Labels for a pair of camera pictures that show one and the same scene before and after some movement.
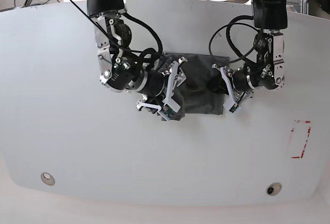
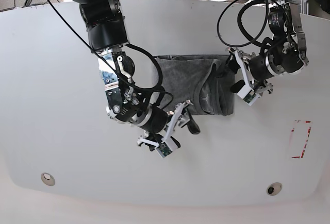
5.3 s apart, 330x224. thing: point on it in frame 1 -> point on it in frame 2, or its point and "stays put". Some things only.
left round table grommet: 48,178 stays put
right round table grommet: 274,188 stays put
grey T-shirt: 203,90 stays put
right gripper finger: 153,110 -> 151,147
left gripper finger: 217,85 -> 232,64
